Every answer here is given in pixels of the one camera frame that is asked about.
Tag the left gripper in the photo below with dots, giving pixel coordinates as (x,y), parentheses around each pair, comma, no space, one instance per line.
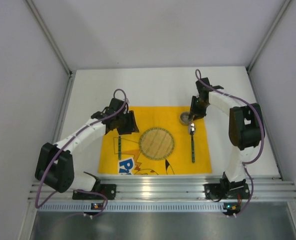
(132,122)

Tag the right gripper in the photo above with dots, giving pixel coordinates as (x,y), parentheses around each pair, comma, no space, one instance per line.
(196,110)

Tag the speckled ceramic cup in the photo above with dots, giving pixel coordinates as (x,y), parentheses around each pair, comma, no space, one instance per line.
(184,118)

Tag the spoon with green handle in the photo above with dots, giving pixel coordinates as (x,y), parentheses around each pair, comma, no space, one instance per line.
(192,129)

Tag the fork with green handle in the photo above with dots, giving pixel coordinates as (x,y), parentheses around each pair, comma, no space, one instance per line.
(119,147)

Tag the round woven bamboo plate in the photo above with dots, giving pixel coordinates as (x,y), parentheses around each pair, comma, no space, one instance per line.
(156,143)

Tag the yellow pikachu placemat cloth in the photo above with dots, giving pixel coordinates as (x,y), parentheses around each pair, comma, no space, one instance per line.
(133,162)

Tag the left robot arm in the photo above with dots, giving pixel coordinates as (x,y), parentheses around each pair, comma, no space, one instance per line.
(59,165)

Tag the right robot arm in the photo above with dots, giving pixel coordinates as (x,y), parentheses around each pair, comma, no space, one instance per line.
(246,132)

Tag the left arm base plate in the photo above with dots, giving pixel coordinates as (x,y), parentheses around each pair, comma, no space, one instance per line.
(109,190)

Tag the right aluminium frame post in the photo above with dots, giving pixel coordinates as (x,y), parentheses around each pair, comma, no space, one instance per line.
(277,19)

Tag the aluminium frame post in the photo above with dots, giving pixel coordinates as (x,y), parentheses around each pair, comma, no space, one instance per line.
(47,34)
(277,19)

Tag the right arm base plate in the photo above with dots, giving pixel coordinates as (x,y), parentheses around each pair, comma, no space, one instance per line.
(216,192)

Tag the aluminium mounting rail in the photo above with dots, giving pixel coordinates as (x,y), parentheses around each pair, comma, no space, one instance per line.
(191,188)

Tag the slotted cable duct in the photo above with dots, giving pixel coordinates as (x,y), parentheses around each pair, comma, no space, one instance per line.
(134,207)

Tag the left aluminium frame post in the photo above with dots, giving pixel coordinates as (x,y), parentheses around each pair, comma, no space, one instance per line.
(47,34)

